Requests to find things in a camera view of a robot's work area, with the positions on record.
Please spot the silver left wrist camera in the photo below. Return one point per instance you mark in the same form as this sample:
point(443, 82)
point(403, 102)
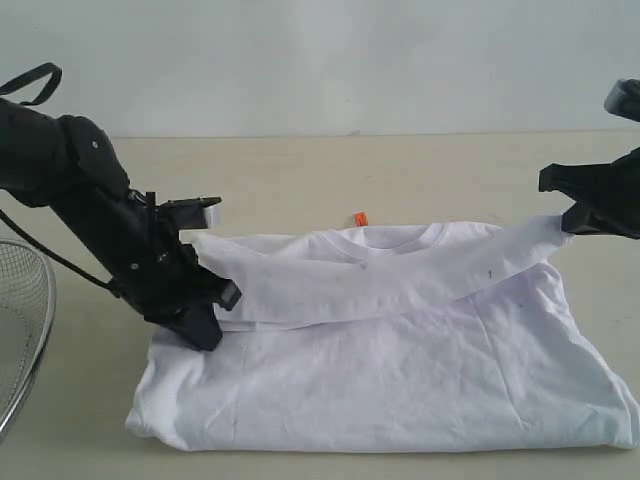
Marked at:
point(191, 214)

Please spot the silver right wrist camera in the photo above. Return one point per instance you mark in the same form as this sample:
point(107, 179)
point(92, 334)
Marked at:
point(623, 99)

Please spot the white t-shirt red logo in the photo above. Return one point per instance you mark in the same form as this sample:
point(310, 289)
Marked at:
point(447, 337)

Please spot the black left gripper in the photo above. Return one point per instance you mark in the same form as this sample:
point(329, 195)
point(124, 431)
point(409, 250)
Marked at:
point(158, 275)

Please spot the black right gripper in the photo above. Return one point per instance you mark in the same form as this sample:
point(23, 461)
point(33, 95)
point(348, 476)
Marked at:
point(615, 184)

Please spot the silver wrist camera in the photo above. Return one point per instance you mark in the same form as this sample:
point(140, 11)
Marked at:
point(191, 214)
point(623, 99)

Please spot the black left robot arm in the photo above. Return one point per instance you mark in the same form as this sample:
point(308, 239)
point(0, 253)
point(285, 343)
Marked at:
point(69, 165)

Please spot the small orange tag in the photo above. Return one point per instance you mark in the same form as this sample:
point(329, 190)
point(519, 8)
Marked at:
point(360, 219)

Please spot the oval wire mesh basket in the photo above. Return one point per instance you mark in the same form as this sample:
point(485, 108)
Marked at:
point(28, 305)

